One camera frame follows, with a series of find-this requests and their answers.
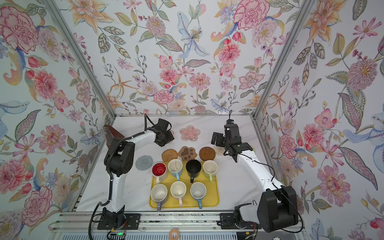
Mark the pink flower coaster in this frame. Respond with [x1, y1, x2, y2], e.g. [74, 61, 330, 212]
[180, 125, 201, 142]

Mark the grey-blue woven round coaster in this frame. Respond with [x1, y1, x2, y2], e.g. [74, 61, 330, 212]
[135, 155, 153, 171]

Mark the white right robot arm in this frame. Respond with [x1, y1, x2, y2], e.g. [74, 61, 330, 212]
[211, 118, 303, 233]

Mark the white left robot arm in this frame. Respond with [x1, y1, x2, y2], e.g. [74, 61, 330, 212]
[102, 115, 174, 213]

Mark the tan rattan round coaster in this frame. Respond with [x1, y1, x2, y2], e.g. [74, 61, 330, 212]
[162, 149, 179, 163]

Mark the dark brown round coaster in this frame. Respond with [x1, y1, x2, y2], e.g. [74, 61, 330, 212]
[199, 147, 216, 161]

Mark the brown paw print coaster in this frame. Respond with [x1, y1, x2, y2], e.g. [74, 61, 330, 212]
[178, 146, 198, 162]

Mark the light blue mug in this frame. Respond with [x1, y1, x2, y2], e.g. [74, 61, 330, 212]
[167, 159, 184, 181]

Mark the red inside white mug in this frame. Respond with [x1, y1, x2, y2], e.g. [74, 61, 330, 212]
[152, 163, 168, 185]

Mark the light green mug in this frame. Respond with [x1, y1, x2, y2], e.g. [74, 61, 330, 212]
[203, 160, 218, 183]

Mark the black mug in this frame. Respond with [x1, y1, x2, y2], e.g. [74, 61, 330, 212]
[186, 160, 202, 184]

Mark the yellow tray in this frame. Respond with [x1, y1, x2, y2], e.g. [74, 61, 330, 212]
[159, 162, 220, 209]

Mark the orange tape roll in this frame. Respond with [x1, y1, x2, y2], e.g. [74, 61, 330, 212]
[169, 228, 181, 240]

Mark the white mug pink handle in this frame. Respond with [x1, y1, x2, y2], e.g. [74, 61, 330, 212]
[170, 181, 187, 207]

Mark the white mug purple handle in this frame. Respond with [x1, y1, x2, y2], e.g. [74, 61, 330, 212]
[150, 184, 168, 212]

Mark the white mug blue handle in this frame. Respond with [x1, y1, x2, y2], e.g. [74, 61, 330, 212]
[190, 182, 207, 210]

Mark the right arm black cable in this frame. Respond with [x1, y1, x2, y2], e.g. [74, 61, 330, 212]
[239, 152, 304, 234]

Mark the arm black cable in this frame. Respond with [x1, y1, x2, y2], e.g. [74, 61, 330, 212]
[239, 152, 304, 234]
[87, 113, 157, 240]

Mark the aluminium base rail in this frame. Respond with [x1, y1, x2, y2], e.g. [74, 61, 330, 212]
[47, 209, 307, 233]

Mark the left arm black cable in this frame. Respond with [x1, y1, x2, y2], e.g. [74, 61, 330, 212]
[87, 113, 157, 240]

